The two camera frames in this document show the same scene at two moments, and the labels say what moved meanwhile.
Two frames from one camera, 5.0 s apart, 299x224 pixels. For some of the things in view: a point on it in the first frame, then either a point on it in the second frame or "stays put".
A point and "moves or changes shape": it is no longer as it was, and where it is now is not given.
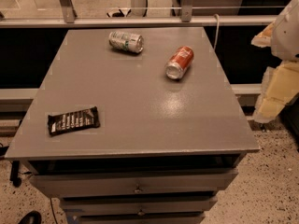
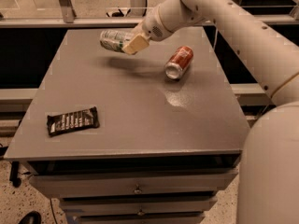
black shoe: x=31 y=217 stays put
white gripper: x=288 y=36 → x=151 y=26
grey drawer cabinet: x=164 y=149 stays put
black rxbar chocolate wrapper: x=73 y=120 stays put
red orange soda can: x=179 y=62 stays put
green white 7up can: x=127 y=41 moves or changes shape
